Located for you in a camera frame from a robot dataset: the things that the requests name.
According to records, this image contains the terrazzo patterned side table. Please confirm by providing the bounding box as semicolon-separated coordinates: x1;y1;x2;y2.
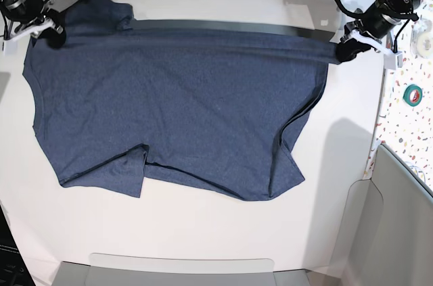
364;0;432;187

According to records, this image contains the clear tape dispenser roll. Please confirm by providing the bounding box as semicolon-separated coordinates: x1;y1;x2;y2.
410;19;432;59

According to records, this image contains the dark blue printed t-shirt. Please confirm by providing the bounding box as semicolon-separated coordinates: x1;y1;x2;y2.
23;0;336;201

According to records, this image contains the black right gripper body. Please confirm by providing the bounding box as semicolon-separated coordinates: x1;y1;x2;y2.
1;0;64;39

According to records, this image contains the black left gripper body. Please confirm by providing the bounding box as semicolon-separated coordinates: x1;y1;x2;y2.
339;1;419;42

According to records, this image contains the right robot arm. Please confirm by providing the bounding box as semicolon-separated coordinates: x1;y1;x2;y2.
1;0;66;49

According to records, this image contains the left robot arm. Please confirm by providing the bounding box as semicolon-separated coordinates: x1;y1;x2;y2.
334;0;421;63

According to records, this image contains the green tape roll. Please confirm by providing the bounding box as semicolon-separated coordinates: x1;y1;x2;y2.
403;85;423;107

